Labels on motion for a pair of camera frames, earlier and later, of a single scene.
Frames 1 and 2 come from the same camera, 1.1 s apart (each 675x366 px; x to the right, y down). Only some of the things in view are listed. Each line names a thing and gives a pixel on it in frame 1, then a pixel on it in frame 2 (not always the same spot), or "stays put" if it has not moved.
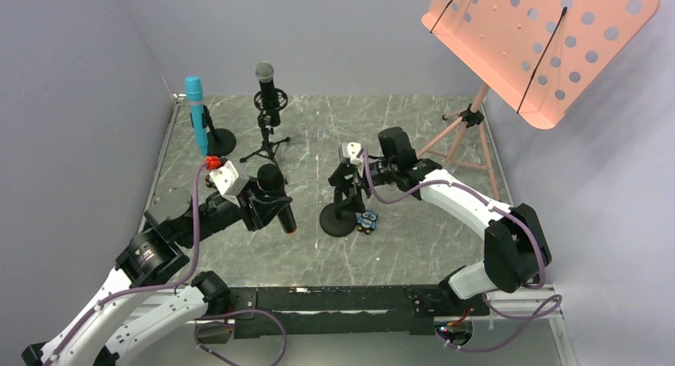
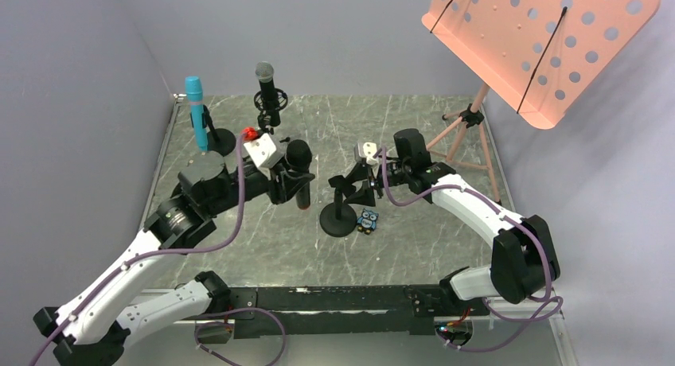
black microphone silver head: (264, 72) stays put
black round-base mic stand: (337, 222) stays put
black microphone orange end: (271, 178) → (298, 156)
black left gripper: (258, 208) → (287, 178)
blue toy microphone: (194, 93) stays put
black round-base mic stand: (220, 142) stays put
